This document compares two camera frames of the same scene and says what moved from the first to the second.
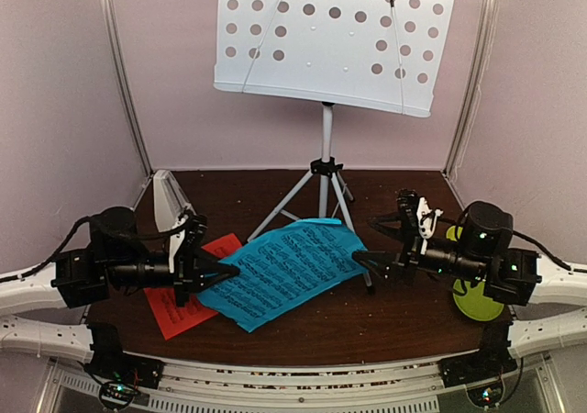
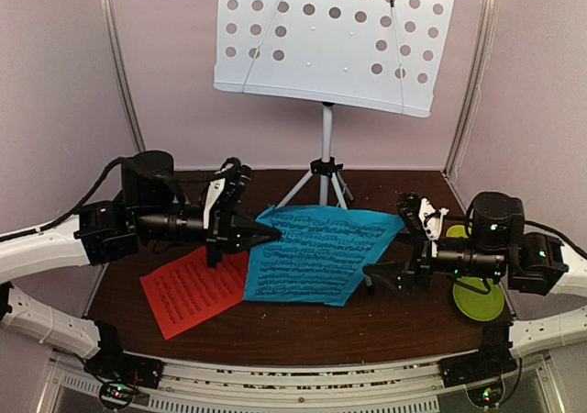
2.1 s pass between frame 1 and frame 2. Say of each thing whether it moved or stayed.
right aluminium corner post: stayed
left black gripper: moved
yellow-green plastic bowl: stayed
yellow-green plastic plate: stayed
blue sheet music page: moved
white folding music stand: stayed
